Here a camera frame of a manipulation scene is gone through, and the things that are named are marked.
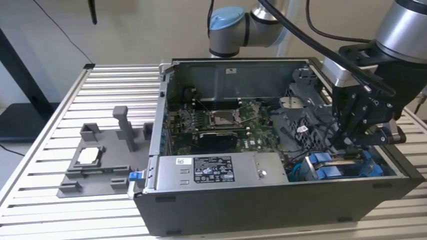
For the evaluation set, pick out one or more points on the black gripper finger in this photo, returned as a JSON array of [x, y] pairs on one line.
[[361, 112], [340, 110]]

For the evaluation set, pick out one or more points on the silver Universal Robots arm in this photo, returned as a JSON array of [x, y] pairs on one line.
[[400, 25]]

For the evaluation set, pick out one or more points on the blue plastic disk carrier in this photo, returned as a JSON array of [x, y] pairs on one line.
[[328, 173]]

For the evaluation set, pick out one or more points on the black RAM slot bank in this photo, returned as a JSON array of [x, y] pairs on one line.
[[217, 101]]

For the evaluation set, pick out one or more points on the grey plastic drive cage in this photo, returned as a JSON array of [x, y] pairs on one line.
[[300, 92]]

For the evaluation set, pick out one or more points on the green motherboard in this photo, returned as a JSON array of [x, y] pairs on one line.
[[260, 140]]

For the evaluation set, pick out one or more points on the CPU socket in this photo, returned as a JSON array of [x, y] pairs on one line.
[[221, 119]]

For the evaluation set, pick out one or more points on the black graphics card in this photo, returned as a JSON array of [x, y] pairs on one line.
[[216, 141]]

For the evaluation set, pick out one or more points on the black open PC case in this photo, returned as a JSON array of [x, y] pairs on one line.
[[253, 212]]

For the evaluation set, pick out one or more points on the silver power supply unit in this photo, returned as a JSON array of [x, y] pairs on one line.
[[166, 172]]

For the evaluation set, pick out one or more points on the blue case latch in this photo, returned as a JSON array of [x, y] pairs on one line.
[[133, 176]]

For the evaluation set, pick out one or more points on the grey parts rack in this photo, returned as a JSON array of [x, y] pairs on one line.
[[106, 140]]

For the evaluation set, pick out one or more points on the black table corner cap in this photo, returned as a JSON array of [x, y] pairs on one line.
[[88, 66]]

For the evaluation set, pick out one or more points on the silver CPU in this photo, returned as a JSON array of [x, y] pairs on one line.
[[88, 155]]

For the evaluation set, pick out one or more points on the black stand with base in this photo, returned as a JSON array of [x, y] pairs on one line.
[[20, 120]]

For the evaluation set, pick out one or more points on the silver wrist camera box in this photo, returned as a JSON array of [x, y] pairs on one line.
[[336, 72]]

